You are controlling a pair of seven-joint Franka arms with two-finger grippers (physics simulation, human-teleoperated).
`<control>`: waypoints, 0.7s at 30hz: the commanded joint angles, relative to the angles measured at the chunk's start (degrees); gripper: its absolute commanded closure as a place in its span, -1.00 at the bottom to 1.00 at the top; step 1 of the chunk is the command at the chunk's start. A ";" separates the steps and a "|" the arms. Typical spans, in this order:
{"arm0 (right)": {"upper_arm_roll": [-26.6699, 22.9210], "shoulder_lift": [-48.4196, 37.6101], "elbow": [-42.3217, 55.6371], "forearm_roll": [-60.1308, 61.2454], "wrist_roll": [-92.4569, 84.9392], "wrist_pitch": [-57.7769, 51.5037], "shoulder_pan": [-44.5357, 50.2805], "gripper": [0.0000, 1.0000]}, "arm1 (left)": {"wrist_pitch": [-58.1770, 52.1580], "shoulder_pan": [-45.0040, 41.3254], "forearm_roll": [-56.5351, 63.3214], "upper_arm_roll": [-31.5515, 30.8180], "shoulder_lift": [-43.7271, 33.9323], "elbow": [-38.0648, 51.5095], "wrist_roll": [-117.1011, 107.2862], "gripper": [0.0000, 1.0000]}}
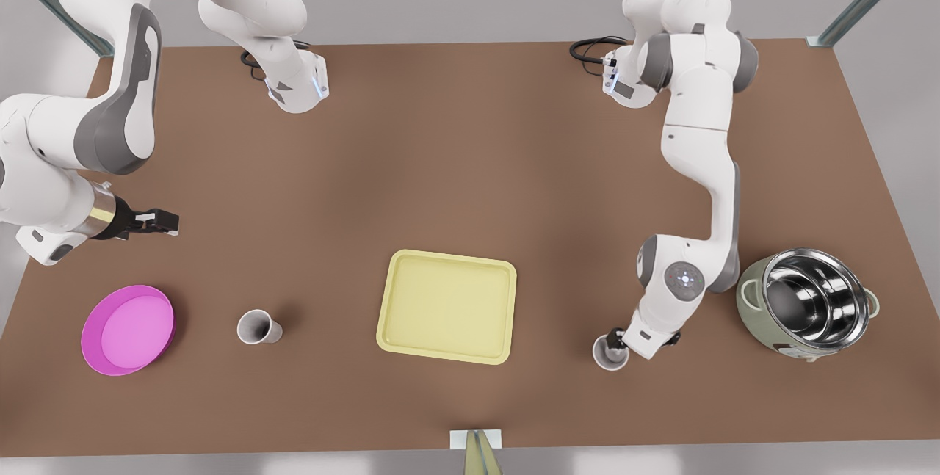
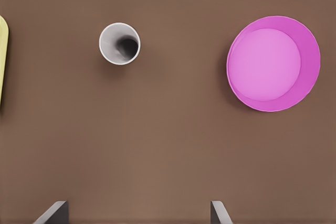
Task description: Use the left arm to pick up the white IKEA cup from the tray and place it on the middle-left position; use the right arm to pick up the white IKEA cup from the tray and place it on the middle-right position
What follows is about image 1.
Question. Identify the green pot with steel interior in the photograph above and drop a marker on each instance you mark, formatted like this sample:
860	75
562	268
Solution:
811	304

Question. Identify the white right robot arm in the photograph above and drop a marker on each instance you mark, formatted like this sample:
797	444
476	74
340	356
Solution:
110	130

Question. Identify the white IKEA cup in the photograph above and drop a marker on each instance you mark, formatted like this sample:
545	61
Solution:
606	359
255	327

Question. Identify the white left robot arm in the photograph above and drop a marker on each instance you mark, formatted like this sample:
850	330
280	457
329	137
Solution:
698	137

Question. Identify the yellow rectangular tray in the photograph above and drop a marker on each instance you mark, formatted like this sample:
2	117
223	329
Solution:
446	307

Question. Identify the pink round bowl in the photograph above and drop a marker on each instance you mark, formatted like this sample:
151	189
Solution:
128	330

